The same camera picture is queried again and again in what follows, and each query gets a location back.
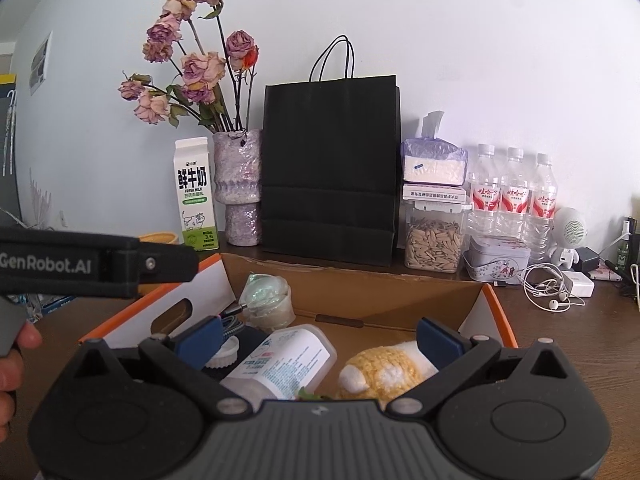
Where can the black paper bag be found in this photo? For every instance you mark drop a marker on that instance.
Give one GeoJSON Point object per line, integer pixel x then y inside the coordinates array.
{"type": "Point", "coordinates": [330, 170]}

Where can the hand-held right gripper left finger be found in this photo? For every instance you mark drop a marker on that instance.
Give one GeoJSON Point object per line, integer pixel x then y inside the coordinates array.
{"type": "Point", "coordinates": [202, 337]}

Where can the white wall frame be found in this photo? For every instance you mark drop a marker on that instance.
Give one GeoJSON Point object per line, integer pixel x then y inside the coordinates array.
{"type": "Point", "coordinates": [41, 62]}

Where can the person's left hand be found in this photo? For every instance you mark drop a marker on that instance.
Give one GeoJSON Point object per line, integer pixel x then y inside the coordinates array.
{"type": "Point", "coordinates": [10, 370]}

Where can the large white ribbed lid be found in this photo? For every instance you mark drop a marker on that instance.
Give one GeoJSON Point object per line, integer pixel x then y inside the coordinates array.
{"type": "Point", "coordinates": [227, 352]}

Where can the white earphones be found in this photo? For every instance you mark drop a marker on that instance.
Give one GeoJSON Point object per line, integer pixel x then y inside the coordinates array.
{"type": "Point", "coordinates": [545, 285]}

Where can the red cardboard box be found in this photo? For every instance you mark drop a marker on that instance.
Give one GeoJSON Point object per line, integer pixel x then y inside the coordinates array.
{"type": "Point", "coordinates": [380, 305]}

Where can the black power adapter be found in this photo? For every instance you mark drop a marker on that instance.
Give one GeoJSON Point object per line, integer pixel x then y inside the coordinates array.
{"type": "Point", "coordinates": [590, 260]}

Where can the clear seed jar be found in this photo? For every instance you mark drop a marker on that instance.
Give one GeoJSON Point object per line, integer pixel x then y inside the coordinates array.
{"type": "Point", "coordinates": [432, 245]}

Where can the yellow plush toy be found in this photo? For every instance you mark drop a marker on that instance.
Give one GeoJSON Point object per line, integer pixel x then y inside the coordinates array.
{"type": "Point", "coordinates": [380, 365]}

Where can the purple tissue pack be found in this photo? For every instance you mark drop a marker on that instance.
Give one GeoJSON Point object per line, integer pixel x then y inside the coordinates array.
{"type": "Point", "coordinates": [432, 165]}

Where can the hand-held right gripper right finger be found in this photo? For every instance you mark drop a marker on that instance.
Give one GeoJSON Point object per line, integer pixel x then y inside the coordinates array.
{"type": "Point", "coordinates": [437, 342]}

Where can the grey tin box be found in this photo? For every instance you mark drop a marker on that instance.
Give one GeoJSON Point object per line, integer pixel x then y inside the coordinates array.
{"type": "Point", "coordinates": [495, 260]}

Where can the white power adapter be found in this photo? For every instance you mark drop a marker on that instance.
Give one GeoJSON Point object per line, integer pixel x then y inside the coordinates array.
{"type": "Point", "coordinates": [577, 284]}

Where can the blue pet food bag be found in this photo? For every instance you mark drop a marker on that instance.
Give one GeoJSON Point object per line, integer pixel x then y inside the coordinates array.
{"type": "Point", "coordinates": [50, 305]}

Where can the clear water bottle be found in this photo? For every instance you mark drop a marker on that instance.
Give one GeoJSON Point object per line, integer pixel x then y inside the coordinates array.
{"type": "Point", "coordinates": [515, 197]}
{"type": "Point", "coordinates": [485, 195]}
{"type": "Point", "coordinates": [543, 205]}

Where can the white milk carton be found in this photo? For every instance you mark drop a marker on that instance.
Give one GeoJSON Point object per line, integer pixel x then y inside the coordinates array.
{"type": "Point", "coordinates": [195, 190]}

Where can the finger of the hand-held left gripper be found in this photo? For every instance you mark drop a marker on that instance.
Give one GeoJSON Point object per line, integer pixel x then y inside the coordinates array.
{"type": "Point", "coordinates": [160, 270]}

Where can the purple textured vase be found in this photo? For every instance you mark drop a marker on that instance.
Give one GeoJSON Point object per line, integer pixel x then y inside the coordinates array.
{"type": "Point", "coordinates": [237, 185]}

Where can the flat white box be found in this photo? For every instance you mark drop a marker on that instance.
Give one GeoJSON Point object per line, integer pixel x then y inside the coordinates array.
{"type": "Point", "coordinates": [435, 192]}

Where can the white plastic container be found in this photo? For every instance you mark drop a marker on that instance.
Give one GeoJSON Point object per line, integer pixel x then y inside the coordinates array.
{"type": "Point", "coordinates": [285, 360]}

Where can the dried rose bouquet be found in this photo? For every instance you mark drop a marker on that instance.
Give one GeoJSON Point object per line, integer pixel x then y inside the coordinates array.
{"type": "Point", "coordinates": [202, 67]}

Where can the white round speaker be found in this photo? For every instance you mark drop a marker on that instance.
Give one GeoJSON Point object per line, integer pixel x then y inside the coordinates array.
{"type": "Point", "coordinates": [570, 227]}

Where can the small green bottle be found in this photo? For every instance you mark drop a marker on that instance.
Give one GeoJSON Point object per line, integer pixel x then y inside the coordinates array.
{"type": "Point", "coordinates": [625, 250]}

